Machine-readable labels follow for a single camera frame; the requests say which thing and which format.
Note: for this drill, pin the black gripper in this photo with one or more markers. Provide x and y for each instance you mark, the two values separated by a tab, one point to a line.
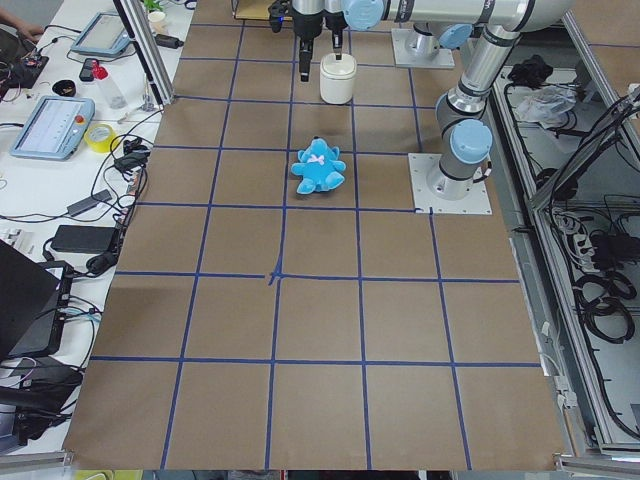
305	25

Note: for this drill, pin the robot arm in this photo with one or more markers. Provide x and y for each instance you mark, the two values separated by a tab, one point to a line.
467	141
512	15

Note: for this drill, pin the blue teddy bear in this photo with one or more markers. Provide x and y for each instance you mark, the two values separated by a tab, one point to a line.
319	167

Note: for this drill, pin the black power adapter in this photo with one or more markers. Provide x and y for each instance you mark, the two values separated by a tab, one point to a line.
168	41

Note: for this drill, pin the white paper cup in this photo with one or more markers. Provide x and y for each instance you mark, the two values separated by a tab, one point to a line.
158	22

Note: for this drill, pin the clear bottle red cap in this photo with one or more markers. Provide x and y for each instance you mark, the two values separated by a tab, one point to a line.
109	89

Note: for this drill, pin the teach pendant far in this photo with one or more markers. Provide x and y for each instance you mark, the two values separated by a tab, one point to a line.
104	36

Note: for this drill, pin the teach pendant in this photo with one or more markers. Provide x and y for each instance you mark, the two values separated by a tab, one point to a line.
104	36
54	129

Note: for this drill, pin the yellow tape roll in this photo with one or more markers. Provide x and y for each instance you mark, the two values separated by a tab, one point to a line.
99	137

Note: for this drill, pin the black round dish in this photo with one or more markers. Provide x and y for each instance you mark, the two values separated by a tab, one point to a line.
64	88

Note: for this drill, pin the teach pendant near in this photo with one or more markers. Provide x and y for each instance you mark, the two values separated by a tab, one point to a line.
54	129

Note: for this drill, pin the black power brick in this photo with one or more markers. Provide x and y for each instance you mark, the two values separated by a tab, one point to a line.
83	239

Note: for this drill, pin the black laptop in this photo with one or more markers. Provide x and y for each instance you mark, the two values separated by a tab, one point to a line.
33	296

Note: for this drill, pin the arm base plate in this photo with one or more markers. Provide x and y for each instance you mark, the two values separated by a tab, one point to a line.
416	47
435	193

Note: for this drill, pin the aluminium frame post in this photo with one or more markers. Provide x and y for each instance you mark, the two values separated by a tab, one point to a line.
134	18

